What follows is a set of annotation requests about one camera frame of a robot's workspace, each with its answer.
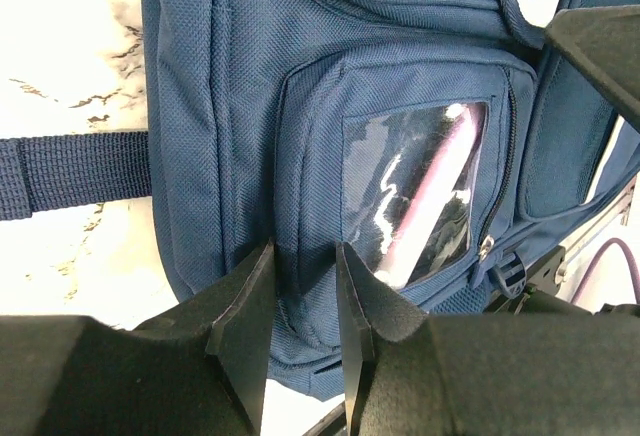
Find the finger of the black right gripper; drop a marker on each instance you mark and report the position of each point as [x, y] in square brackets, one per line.
[602, 43]

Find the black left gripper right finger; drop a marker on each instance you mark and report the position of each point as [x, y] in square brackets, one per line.
[370, 312]

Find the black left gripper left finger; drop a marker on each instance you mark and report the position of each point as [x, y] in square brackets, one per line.
[212, 362]

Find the navy blue student backpack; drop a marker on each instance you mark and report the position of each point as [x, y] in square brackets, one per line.
[313, 122]

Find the pink ruler in pocket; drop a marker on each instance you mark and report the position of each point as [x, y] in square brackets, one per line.
[432, 194]

